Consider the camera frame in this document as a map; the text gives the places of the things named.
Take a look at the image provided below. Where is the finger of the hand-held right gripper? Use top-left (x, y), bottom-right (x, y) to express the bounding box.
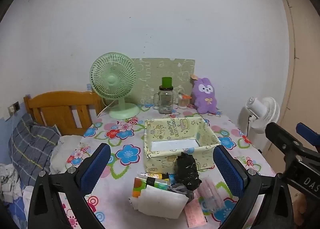
top-left (296, 123), bottom-right (320, 148)
top-left (265, 122), bottom-right (304, 159)

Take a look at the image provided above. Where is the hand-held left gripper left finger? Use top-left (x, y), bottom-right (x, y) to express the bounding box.
top-left (28, 143), bottom-right (112, 229)

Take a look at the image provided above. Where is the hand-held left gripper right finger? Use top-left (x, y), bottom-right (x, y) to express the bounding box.
top-left (213, 145), bottom-right (297, 229)

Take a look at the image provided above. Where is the clear pink packet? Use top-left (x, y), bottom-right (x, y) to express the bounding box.
top-left (199, 177), bottom-right (225, 214)

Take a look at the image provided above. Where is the black plastic bag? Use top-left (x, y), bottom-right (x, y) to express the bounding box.
top-left (174, 151), bottom-right (202, 191)

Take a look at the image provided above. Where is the grey cloth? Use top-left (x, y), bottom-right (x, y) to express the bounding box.
top-left (169, 182), bottom-right (195, 200)

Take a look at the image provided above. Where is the colourful tissue packet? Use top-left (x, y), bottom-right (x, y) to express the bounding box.
top-left (132, 172), bottom-right (171, 198)

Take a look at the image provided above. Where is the yellow-green patterned storage box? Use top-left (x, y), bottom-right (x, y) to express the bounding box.
top-left (143, 116), bottom-right (221, 173)

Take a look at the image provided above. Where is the white toilet paper roll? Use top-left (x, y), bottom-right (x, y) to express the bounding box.
top-left (129, 185), bottom-right (190, 219)

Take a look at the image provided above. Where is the person's right hand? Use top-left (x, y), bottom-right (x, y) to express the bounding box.
top-left (294, 193), bottom-right (308, 227)

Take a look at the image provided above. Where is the white fan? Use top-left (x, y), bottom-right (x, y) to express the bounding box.
top-left (237, 97), bottom-right (281, 142)

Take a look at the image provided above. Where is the floral tablecloth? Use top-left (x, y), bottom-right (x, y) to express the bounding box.
top-left (49, 104), bottom-right (275, 229)

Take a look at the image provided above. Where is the pink paper slip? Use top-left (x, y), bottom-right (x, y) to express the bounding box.
top-left (184, 199), bottom-right (208, 228)

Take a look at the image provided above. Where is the grey plaid pillow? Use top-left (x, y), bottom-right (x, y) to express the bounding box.
top-left (9, 113), bottom-right (61, 187)

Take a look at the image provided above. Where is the beige door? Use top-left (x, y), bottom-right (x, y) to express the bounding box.
top-left (277, 0), bottom-right (320, 154)

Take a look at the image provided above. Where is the wooden headboard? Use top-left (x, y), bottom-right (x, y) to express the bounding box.
top-left (24, 91), bottom-right (105, 136)

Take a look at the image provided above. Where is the purple plush bunny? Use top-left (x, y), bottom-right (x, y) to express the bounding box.
top-left (191, 75), bottom-right (218, 115)

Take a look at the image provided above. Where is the small jar with orange lid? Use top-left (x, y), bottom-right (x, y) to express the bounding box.
top-left (178, 93), bottom-right (192, 109)

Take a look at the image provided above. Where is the blue bed sheet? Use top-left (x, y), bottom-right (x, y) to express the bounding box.
top-left (7, 186), bottom-right (34, 229)

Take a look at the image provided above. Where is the crumpled white cloth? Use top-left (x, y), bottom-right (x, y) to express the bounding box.
top-left (0, 163), bottom-right (23, 204)

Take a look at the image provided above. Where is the green desk fan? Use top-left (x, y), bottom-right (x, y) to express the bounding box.
top-left (90, 52), bottom-right (140, 120)

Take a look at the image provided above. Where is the glass jar with green lid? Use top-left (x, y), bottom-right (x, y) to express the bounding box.
top-left (153, 77), bottom-right (177, 115)

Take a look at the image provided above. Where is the green patterned board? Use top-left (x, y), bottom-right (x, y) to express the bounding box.
top-left (131, 58), bottom-right (196, 107)

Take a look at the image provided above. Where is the white fan cable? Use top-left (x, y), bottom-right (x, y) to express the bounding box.
top-left (96, 100), bottom-right (118, 119)

